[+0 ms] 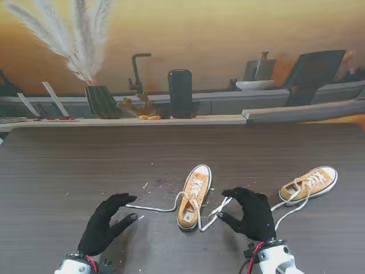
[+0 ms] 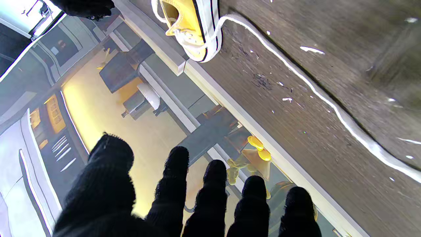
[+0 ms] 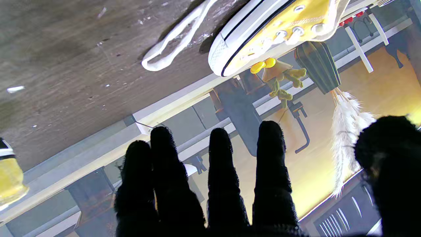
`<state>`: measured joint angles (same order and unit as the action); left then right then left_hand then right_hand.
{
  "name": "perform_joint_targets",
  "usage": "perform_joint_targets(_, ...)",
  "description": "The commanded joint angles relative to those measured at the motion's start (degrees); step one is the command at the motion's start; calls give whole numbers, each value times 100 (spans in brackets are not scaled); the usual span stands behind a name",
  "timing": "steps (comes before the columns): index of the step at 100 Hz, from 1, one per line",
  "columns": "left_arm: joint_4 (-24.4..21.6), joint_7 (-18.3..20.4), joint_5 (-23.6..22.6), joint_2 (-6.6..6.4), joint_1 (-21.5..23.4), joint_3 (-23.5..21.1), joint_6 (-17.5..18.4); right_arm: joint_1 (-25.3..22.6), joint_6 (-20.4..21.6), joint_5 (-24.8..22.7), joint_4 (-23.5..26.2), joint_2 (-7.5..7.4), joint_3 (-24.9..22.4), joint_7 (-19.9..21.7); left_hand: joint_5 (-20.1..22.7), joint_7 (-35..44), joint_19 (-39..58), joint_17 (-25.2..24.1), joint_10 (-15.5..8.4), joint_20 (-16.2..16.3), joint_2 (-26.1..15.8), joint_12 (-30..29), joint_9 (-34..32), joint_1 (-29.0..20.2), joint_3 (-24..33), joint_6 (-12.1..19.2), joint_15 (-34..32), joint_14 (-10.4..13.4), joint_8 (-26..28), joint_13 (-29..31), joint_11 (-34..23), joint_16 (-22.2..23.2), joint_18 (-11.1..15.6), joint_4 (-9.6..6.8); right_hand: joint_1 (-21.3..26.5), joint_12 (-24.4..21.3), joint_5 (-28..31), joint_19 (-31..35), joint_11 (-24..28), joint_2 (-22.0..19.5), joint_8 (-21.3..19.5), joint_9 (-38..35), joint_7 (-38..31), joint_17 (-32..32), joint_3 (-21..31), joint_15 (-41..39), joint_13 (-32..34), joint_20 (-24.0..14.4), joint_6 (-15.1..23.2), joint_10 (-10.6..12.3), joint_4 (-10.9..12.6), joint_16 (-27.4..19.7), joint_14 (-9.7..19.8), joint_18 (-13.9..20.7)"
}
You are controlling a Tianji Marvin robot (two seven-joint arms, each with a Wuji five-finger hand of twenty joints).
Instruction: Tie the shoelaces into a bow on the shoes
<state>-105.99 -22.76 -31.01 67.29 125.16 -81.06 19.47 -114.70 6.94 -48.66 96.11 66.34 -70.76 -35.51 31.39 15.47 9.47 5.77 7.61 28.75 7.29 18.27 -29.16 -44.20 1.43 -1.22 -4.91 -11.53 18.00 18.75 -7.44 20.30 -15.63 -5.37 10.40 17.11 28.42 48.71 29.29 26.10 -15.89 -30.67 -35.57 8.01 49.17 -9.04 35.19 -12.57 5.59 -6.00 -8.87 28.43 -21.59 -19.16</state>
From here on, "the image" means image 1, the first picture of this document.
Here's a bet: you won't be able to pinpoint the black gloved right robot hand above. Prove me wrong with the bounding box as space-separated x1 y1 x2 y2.
218 187 277 243

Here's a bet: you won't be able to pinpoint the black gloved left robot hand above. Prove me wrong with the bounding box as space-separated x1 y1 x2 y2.
77 193 139 257

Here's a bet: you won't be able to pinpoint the long white shoelace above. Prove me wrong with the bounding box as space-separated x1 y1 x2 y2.
125 176 233 232

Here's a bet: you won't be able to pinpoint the grey wooden plank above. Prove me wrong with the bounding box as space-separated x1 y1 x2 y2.
241 98 365 124

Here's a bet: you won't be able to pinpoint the red flat strips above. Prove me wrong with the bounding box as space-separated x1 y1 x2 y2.
42 116 78 122

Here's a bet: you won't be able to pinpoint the dark low stand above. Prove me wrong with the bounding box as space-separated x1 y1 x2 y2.
153 101 201 119

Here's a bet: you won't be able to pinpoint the dark green ribbed vase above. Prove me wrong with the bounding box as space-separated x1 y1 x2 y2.
84 84 123 119

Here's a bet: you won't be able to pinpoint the yellow cactus ornament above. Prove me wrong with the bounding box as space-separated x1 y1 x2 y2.
116 91 156 117

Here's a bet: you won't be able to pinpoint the white bowl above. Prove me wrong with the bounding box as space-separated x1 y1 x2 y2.
235 79 275 91

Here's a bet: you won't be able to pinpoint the long white slat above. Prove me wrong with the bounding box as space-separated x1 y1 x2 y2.
41 82 70 117

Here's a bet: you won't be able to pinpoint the short white slat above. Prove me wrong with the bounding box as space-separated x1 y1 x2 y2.
16 92 41 118

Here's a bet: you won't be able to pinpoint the black cylindrical canister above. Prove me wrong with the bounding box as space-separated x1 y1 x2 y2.
167 69 193 119

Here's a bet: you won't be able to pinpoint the grey metal pot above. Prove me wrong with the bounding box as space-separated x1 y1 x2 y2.
243 51 277 82

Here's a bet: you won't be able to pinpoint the black kitchen faucet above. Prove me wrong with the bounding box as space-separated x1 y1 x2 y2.
127 53 152 92

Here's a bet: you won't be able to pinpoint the white pampas grass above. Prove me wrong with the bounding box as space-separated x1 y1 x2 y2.
2 0 115 86

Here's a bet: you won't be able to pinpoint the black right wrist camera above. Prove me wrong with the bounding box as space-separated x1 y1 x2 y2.
243 242 259 262

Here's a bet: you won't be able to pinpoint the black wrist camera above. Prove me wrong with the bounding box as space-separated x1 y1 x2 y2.
243 242 259 262
98 258 115 272

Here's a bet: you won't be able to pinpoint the red left arm cable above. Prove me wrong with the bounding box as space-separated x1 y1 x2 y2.
84 253 99 274

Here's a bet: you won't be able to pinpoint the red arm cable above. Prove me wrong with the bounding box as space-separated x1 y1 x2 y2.
84 253 99 274
246 241 266 274

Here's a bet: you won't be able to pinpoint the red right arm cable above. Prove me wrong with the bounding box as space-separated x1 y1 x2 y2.
246 241 266 274

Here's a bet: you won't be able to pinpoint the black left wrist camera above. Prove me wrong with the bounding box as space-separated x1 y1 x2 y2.
98 258 115 272

